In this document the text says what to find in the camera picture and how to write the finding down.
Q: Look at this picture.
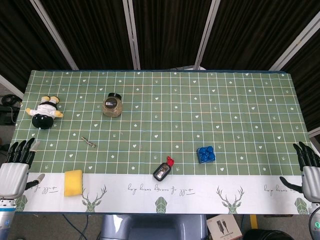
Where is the black device with cables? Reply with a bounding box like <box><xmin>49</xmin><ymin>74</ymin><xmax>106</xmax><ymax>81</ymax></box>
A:
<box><xmin>0</xmin><ymin>94</ymin><xmax>24</xmax><ymax>126</ymax></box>

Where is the yellow tape strip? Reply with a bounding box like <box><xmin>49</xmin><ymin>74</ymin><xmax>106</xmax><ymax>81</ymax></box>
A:
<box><xmin>249</xmin><ymin>214</ymin><xmax>259</xmax><ymax>230</ymax></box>

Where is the blue floor cable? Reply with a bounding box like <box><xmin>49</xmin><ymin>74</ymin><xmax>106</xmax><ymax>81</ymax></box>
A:
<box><xmin>62</xmin><ymin>214</ymin><xmax>87</xmax><ymax>240</ymax></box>

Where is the green grid deer tablecloth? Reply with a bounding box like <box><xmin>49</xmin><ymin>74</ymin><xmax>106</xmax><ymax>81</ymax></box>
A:
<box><xmin>13</xmin><ymin>68</ymin><xmax>313</xmax><ymax>216</ymax></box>

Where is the black round bin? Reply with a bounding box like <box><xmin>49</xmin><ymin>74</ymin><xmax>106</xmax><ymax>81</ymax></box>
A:
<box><xmin>243</xmin><ymin>229</ymin><xmax>311</xmax><ymax>240</ymax></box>

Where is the yellow sponge block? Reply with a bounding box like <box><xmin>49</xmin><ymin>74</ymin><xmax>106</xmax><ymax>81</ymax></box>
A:
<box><xmin>64</xmin><ymin>169</ymin><xmax>84</xmax><ymax>198</ymax></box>

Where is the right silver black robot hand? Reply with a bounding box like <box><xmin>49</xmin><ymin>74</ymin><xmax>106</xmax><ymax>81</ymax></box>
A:
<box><xmin>279</xmin><ymin>141</ymin><xmax>320</xmax><ymax>204</ymax></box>

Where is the plush doll white shirt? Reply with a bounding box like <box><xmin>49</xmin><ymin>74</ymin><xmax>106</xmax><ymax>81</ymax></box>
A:
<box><xmin>25</xmin><ymin>95</ymin><xmax>65</xmax><ymax>130</ymax></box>

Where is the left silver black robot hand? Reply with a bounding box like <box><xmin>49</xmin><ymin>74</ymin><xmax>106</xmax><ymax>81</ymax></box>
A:
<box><xmin>0</xmin><ymin>137</ymin><xmax>46</xmax><ymax>200</ymax></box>

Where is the blue studded block toy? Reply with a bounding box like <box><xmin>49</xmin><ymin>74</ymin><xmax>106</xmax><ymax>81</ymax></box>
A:
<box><xmin>196</xmin><ymin>146</ymin><xmax>216</xmax><ymax>165</ymax></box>

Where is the white cable product box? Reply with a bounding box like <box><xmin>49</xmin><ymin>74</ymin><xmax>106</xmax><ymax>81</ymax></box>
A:
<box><xmin>206</xmin><ymin>215</ymin><xmax>243</xmax><ymax>240</ymax></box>

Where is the round glass jar black lid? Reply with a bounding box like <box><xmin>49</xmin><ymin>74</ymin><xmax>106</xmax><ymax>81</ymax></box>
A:
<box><xmin>101</xmin><ymin>92</ymin><xmax>124</xmax><ymax>118</ymax></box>

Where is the black ink bottle red cap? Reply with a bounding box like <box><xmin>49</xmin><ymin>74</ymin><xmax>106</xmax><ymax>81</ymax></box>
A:
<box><xmin>152</xmin><ymin>156</ymin><xmax>175</xmax><ymax>181</ymax></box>

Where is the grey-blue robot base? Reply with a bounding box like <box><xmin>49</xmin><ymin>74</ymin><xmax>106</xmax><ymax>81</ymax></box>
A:
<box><xmin>99</xmin><ymin>213</ymin><xmax>208</xmax><ymax>240</ymax></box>

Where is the dark corrugated partition panel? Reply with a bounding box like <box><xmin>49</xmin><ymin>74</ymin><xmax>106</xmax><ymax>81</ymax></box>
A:
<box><xmin>0</xmin><ymin>0</ymin><xmax>74</xmax><ymax>89</ymax></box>
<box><xmin>201</xmin><ymin>0</ymin><xmax>320</xmax><ymax>71</ymax></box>
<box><xmin>282</xmin><ymin>27</ymin><xmax>320</xmax><ymax>132</ymax></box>
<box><xmin>129</xmin><ymin>0</ymin><xmax>214</xmax><ymax>71</ymax></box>
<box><xmin>39</xmin><ymin>0</ymin><xmax>135</xmax><ymax>71</ymax></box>

